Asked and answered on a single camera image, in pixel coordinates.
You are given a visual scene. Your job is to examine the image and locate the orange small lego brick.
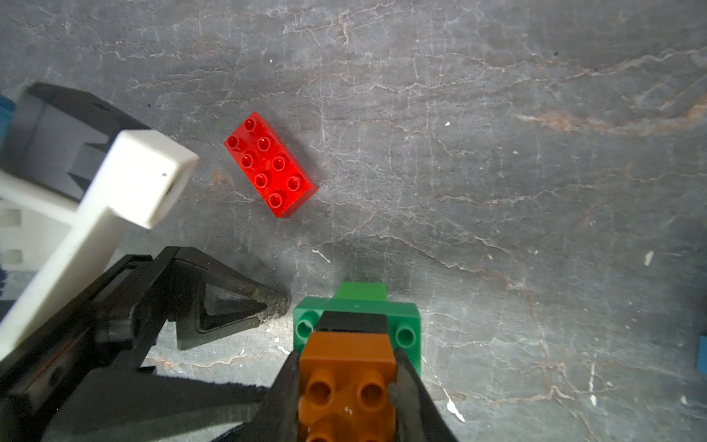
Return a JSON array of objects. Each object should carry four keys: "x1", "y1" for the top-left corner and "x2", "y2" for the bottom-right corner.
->
[{"x1": 298, "y1": 331, "x2": 397, "y2": 441}]

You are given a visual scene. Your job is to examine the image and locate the black small lego brick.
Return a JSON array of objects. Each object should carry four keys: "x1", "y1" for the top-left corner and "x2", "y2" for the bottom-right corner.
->
[{"x1": 314, "y1": 311, "x2": 388, "y2": 334}]

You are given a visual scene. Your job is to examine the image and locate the red lego brick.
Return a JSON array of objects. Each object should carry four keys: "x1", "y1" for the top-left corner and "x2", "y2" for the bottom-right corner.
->
[{"x1": 224, "y1": 112, "x2": 318, "y2": 218}]

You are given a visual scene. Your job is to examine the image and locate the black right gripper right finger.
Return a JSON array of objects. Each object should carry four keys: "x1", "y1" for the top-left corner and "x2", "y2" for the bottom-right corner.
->
[{"x1": 388, "y1": 348, "x2": 458, "y2": 441}]

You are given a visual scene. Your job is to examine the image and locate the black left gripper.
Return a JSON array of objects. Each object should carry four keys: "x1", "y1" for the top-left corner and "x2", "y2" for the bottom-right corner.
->
[{"x1": 1, "y1": 247, "x2": 290, "y2": 441}]

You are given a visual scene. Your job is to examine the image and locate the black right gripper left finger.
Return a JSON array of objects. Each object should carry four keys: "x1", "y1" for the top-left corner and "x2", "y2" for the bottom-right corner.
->
[{"x1": 214, "y1": 351, "x2": 300, "y2": 442}]

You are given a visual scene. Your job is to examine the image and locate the bright green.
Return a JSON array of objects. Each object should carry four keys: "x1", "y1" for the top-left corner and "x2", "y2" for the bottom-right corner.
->
[{"x1": 334, "y1": 282, "x2": 388, "y2": 302}]

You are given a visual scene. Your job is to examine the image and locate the green long lego brick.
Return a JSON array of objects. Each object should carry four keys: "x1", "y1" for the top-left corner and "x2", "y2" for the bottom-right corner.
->
[{"x1": 293, "y1": 297, "x2": 423, "y2": 375}]

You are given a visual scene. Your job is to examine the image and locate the light blue long lego brick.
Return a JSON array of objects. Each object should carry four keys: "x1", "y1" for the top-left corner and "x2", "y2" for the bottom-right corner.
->
[{"x1": 696, "y1": 333, "x2": 707, "y2": 375}]

